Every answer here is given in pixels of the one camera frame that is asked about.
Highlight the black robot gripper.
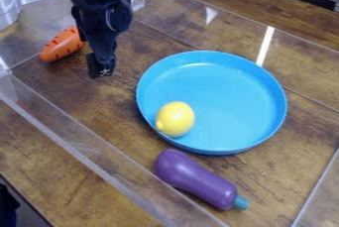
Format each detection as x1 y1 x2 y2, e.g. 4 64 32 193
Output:
72 0 132 79

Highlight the orange toy carrot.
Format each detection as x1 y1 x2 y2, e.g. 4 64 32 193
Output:
40 26 86 62

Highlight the yellow toy lemon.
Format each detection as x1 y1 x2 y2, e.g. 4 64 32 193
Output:
155 101 195 138

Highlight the purple toy eggplant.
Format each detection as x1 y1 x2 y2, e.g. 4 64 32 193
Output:
155 149 250 210

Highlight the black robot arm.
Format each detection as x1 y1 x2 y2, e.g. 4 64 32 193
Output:
71 0 132 79

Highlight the blue round tray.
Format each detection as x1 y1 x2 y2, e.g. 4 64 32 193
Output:
136 51 287 156

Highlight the clear acrylic enclosure wall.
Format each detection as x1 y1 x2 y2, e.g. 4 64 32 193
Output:
0 0 339 227

